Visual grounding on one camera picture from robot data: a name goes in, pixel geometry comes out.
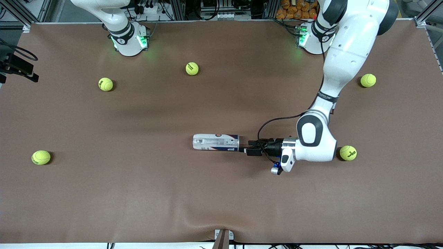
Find white blue tennis ball can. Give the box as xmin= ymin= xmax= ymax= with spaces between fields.
xmin=192 ymin=133 xmax=240 ymax=151

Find yellow Wilson tennis ball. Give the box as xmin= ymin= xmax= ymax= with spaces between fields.
xmin=339 ymin=145 xmax=357 ymax=161
xmin=31 ymin=150 xmax=51 ymax=165
xmin=98 ymin=77 xmax=114 ymax=92

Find brown table mat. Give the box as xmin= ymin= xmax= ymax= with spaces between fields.
xmin=0 ymin=21 xmax=443 ymax=243

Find brown angled bar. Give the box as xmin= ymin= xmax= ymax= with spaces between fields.
xmin=212 ymin=230 xmax=229 ymax=249

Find white power strip black plugs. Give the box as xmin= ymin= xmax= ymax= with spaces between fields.
xmin=133 ymin=0 xmax=166 ymax=15

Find orange mesh bag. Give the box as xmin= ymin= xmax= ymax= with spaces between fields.
xmin=276 ymin=0 xmax=320 ymax=20

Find aluminium frame profile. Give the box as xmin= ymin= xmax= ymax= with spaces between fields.
xmin=3 ymin=0 xmax=52 ymax=25
xmin=414 ymin=0 xmax=443 ymax=28

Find grey metal bracket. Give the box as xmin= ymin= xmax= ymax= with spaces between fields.
xmin=215 ymin=229 xmax=234 ymax=241

